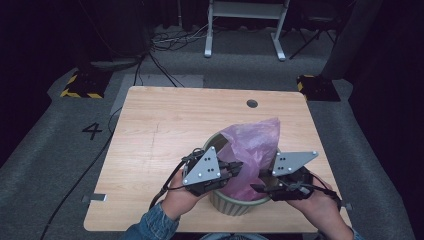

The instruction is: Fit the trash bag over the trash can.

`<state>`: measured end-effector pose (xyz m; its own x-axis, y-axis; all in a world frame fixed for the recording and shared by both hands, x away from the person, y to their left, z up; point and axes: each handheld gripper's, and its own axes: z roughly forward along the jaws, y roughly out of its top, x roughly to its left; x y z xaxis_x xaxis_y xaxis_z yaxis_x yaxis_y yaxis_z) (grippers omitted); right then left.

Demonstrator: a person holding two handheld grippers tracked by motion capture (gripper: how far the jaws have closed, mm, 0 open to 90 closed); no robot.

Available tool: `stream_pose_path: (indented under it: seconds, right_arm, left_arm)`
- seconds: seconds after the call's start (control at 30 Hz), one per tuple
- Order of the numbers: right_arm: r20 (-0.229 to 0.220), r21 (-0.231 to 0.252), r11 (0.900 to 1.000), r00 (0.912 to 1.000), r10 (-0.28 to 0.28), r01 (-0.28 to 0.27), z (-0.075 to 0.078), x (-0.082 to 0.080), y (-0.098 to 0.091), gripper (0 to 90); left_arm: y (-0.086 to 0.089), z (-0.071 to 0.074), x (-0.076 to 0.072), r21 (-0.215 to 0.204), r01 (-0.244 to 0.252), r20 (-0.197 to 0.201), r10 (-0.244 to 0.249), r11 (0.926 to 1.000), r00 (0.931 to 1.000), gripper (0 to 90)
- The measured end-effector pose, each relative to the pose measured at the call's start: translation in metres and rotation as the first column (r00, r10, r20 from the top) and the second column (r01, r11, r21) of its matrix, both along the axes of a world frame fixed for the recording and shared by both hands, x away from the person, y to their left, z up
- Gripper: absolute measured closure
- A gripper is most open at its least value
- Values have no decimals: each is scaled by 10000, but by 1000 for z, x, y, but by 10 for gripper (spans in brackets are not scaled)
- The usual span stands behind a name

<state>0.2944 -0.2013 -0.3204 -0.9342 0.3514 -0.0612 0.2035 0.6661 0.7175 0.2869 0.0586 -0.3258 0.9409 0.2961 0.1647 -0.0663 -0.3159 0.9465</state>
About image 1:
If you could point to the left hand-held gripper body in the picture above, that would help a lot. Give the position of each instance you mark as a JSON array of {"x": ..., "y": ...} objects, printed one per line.
[{"x": 203, "y": 168}]

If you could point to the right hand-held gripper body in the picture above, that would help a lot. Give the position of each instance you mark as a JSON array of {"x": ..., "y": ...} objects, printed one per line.
[{"x": 290, "y": 163}]

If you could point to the pink plastic bag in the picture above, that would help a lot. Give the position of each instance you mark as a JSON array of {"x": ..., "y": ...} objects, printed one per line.
[{"x": 253, "y": 143}]

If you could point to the green plastic bucket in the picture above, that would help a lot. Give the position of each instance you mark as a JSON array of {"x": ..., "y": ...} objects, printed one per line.
[{"x": 230, "y": 206}]

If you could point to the person's left hand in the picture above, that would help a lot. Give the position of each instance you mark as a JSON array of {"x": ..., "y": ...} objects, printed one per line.
[{"x": 178, "y": 198}]

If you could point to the person's right hand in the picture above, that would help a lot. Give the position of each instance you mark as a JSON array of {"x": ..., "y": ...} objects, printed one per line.
[{"x": 325, "y": 213}]

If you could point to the person's denim lap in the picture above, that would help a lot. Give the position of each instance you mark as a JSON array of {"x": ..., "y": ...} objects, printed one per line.
[{"x": 233, "y": 237}]

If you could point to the black yellow striped base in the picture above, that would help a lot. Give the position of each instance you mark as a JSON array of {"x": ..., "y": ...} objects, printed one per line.
[
  {"x": 85, "y": 85},
  {"x": 321, "y": 88}
]

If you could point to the grey table edge tab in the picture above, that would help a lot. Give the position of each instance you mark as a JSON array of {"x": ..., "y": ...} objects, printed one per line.
[{"x": 95, "y": 197}]

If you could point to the black folding tripod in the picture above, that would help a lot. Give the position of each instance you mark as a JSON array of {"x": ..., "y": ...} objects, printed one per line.
[{"x": 310, "y": 40}]

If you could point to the grey curtain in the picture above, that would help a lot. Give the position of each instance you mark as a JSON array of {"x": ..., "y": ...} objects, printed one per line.
[{"x": 353, "y": 36}]

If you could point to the white metal stand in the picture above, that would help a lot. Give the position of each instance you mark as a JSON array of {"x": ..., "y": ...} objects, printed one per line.
[{"x": 245, "y": 10}]

